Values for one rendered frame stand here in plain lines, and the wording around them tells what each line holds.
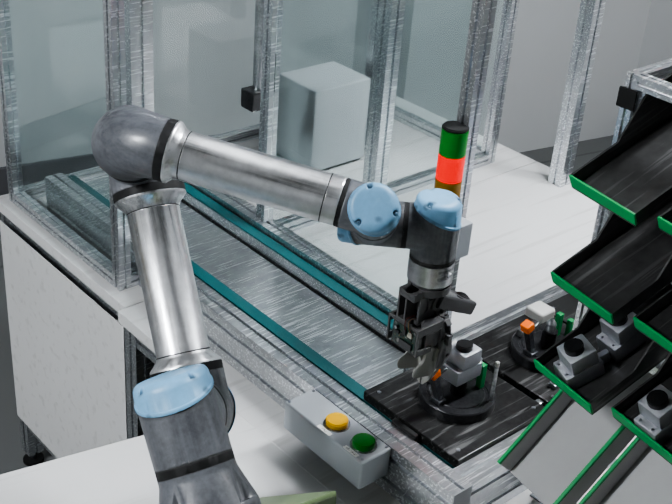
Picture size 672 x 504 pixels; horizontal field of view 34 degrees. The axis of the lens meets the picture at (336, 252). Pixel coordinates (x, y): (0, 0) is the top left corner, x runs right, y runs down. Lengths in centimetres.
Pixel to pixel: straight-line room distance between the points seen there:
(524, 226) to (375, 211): 136
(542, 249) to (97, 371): 113
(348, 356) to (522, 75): 325
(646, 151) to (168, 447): 80
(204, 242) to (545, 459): 107
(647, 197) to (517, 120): 384
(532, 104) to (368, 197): 387
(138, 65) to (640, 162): 133
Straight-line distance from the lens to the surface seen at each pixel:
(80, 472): 203
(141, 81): 263
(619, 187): 160
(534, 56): 531
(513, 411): 204
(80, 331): 271
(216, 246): 256
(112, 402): 268
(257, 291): 240
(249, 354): 219
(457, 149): 200
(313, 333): 227
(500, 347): 221
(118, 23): 225
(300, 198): 160
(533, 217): 296
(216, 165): 162
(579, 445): 184
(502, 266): 271
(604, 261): 170
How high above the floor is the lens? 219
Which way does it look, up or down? 30 degrees down
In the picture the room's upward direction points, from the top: 5 degrees clockwise
